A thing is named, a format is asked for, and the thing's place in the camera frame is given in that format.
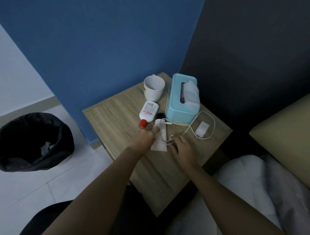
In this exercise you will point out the person's left forearm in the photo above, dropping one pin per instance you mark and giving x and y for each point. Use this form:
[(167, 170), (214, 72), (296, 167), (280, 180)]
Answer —
[(96, 193)]

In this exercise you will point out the white charger adapter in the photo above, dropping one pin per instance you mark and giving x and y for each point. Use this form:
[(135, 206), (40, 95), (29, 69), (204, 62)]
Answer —
[(202, 128)]

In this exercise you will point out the black bin with bag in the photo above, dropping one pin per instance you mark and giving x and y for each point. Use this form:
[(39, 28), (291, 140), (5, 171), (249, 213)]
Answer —
[(26, 142)]

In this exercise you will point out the wooden bedside table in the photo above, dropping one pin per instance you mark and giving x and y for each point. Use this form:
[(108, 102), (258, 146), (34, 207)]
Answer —
[(121, 121)]

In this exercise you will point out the light blue tissue box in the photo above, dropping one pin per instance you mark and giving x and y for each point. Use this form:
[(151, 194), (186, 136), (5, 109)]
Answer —
[(176, 106)]

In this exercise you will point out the small black round object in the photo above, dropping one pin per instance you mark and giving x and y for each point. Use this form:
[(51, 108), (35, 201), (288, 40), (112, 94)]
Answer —
[(160, 115)]

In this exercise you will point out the person's right hand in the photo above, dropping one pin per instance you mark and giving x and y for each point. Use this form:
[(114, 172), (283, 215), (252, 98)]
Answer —
[(185, 152)]

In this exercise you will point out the person's right forearm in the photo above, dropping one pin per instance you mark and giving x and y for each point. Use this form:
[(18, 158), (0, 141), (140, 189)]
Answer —
[(225, 201)]

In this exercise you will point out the thin white stick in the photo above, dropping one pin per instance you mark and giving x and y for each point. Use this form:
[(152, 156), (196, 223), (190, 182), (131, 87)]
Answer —
[(167, 100)]

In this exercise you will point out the person's left hand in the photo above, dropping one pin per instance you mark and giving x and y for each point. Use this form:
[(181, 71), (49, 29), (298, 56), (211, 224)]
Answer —
[(143, 140)]

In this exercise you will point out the white mug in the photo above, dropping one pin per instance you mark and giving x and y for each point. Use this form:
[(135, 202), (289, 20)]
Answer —
[(153, 88)]

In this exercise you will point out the crumpled paper scrap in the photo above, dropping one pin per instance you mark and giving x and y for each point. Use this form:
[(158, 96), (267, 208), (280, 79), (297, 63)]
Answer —
[(46, 148)]

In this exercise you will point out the beige pillow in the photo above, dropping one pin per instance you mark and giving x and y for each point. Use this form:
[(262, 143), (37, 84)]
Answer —
[(285, 135)]

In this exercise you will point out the white tissue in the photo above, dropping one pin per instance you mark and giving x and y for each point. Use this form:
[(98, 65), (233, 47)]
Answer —
[(192, 95)]

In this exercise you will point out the person's left thumb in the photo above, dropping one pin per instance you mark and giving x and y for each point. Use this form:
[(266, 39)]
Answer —
[(155, 132)]

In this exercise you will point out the white bottle with red cap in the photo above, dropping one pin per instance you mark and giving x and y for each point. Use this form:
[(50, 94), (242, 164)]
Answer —
[(149, 110)]

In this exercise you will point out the person's right fingers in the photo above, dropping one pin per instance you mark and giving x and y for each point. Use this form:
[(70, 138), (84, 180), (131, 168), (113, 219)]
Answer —
[(176, 145)]

